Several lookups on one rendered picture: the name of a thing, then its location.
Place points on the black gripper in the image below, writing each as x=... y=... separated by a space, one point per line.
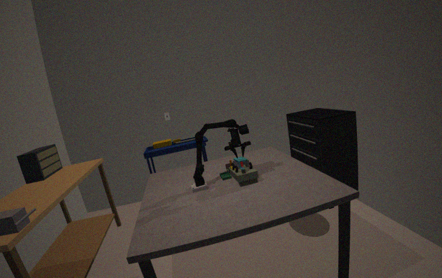
x=236 y=141

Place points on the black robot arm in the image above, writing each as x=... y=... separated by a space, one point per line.
x=199 y=169

